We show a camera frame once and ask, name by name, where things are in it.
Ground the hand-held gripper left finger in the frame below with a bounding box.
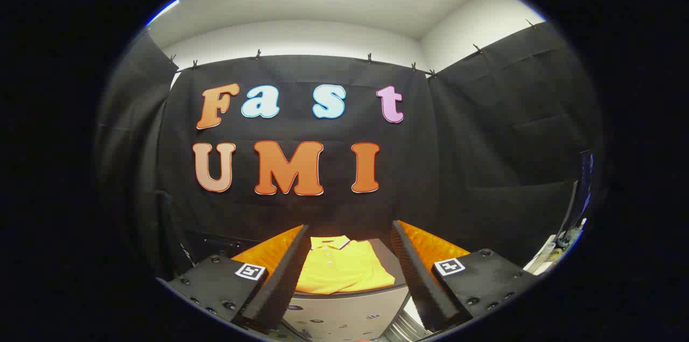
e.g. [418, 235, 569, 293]
[155, 224, 313, 333]

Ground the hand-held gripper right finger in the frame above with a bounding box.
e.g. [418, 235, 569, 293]
[390, 219, 540, 333]

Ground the yellow polo shirt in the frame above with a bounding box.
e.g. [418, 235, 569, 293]
[295, 235, 396, 295]

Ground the black backdrop cloth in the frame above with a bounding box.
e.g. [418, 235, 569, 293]
[94, 22, 606, 289]

